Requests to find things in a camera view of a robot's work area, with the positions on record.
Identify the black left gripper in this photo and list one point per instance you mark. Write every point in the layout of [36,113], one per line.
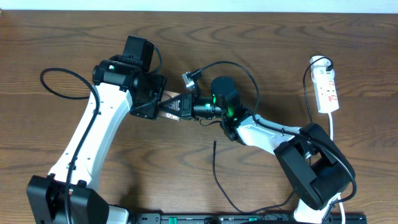
[150,109]

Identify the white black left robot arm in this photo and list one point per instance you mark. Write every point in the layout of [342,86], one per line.
[121,85]

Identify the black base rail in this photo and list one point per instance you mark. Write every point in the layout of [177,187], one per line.
[156,218]

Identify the white power strip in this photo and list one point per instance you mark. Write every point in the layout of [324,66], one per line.
[323,78]

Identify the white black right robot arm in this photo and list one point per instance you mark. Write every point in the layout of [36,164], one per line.
[316,169]

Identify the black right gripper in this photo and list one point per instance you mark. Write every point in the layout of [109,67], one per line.
[188,100]

